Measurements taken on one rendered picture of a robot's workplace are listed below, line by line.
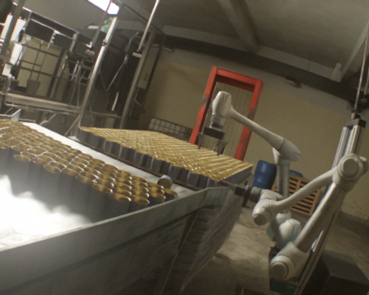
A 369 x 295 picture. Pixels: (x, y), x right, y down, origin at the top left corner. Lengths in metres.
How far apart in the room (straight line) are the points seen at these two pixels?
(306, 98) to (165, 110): 5.16
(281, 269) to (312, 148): 9.33
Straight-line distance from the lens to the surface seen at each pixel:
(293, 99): 10.90
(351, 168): 1.48
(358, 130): 1.92
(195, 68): 11.70
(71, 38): 4.86
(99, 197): 1.00
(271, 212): 1.67
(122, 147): 2.03
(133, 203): 1.00
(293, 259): 1.60
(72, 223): 0.89
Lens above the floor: 1.44
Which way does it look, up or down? 5 degrees down
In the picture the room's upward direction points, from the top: 17 degrees clockwise
